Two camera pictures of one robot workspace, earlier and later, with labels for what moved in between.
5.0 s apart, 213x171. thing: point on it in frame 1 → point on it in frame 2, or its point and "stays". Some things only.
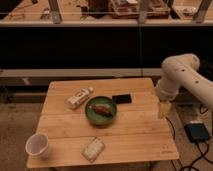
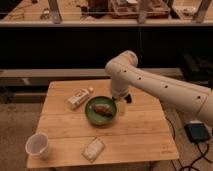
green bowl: x=100 y=111 stays
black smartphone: x=122 y=99 stays
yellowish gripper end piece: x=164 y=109 → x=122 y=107
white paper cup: x=36 y=144 stays
